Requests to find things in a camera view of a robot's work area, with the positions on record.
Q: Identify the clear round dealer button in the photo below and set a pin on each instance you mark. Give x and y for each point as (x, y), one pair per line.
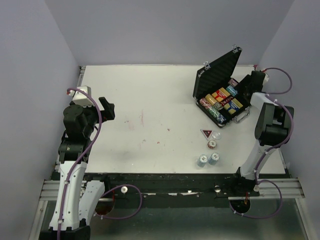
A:
(216, 135)

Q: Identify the gold chip row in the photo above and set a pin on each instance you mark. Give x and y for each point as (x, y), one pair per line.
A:
(211, 99)

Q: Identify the red white chip stack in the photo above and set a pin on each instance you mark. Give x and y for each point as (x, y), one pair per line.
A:
(212, 144)

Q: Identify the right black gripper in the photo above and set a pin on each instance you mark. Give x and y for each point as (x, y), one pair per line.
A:
(239, 87)

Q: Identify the black poker case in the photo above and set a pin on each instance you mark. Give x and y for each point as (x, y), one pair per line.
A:
(213, 76)

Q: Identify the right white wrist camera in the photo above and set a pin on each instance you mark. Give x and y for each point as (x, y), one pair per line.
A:
(266, 76)

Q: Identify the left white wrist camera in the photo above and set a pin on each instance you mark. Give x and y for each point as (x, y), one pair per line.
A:
(79, 98)

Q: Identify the aluminium table edge rail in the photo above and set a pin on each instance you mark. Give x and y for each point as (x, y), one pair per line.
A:
(82, 70)

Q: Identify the red white chip row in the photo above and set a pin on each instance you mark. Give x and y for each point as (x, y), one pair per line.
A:
(203, 102)

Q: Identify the green blue chip row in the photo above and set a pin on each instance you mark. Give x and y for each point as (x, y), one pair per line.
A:
(216, 114)

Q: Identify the aluminium frame rail left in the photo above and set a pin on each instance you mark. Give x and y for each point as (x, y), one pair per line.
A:
(50, 190)

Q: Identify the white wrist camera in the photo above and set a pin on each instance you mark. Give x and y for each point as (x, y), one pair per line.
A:
(266, 76)
(79, 98)

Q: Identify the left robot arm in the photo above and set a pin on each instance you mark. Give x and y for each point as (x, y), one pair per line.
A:
(76, 201)

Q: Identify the red triangular dealer card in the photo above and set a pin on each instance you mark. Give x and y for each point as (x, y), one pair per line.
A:
(206, 133)

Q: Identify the red card deck box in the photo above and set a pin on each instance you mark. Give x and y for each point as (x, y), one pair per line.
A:
(221, 94)

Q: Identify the light blue chip stack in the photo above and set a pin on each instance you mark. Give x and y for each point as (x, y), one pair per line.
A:
(202, 160)
(230, 89)
(214, 158)

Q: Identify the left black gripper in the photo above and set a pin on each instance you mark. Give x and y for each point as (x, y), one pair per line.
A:
(108, 114)

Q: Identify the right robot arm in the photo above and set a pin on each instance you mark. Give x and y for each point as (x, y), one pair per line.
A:
(273, 129)

